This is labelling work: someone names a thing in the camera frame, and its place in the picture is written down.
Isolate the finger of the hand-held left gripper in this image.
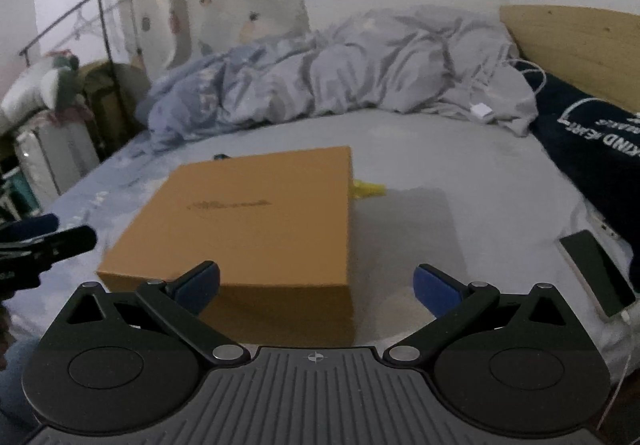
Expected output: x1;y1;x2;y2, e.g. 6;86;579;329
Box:
0;213;60;242
0;225;98;299

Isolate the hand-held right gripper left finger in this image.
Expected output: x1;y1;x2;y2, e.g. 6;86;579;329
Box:
65;261;251;367

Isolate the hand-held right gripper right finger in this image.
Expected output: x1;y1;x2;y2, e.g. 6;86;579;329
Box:
384;264;576;368

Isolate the brown cardboard box lid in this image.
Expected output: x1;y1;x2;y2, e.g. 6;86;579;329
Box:
96;146;356;321

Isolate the brown cardboard box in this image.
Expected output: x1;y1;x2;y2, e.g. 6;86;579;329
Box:
197;312;355;347

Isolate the white storage box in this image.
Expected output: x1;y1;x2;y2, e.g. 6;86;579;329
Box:
12;122;101;198

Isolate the pink cloth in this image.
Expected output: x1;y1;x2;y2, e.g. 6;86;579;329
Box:
51;104;94;126

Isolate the yellow plastic object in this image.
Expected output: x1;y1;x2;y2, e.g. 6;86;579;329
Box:
352;179;387;200

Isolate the green white plush toy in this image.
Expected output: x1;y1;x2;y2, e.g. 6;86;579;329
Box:
0;55;81;126

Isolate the brown wooden furniture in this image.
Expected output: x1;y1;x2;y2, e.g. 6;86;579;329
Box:
80;62;151;156

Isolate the smartphone with beige case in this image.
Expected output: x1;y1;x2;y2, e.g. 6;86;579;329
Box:
558;230;637;324

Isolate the white clothes hanger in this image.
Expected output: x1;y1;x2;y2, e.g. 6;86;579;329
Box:
69;7;104;44

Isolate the dark navy printed pillow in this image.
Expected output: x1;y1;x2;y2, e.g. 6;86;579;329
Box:
515;60;640;297

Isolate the black metal clothes rack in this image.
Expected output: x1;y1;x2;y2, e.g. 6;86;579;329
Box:
20;0;151;156

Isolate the grey blue duvet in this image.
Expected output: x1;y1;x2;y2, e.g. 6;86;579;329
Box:
135;9;539;152

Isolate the wooden headboard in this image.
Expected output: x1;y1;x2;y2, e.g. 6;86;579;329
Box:
500;5;640;116

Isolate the white phone charging cable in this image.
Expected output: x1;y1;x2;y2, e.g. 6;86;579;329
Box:
606;309;637;422

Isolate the white charger cable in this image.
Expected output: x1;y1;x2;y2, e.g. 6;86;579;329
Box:
470;57;549;118

